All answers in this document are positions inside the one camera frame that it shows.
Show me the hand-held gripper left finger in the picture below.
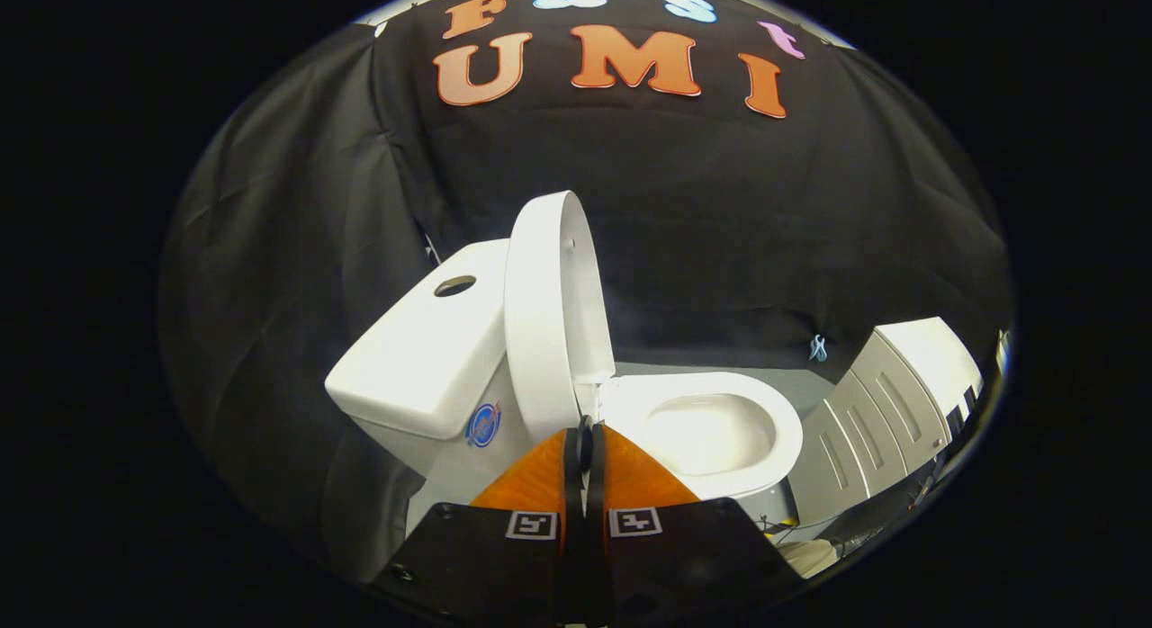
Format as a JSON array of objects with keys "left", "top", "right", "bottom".
[{"left": 372, "top": 416, "right": 588, "bottom": 628}]

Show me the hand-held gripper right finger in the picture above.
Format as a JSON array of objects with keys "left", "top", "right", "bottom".
[{"left": 585, "top": 416, "right": 804, "bottom": 628}]

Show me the white toilet seat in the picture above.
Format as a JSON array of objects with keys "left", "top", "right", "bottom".
[{"left": 597, "top": 371, "right": 805, "bottom": 502}]

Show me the grey white cabinet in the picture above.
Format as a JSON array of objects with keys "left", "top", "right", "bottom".
[{"left": 787, "top": 317, "right": 985, "bottom": 527}]

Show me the black backdrop cloth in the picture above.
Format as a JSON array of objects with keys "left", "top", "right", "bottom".
[{"left": 157, "top": 0, "right": 1015, "bottom": 586}]

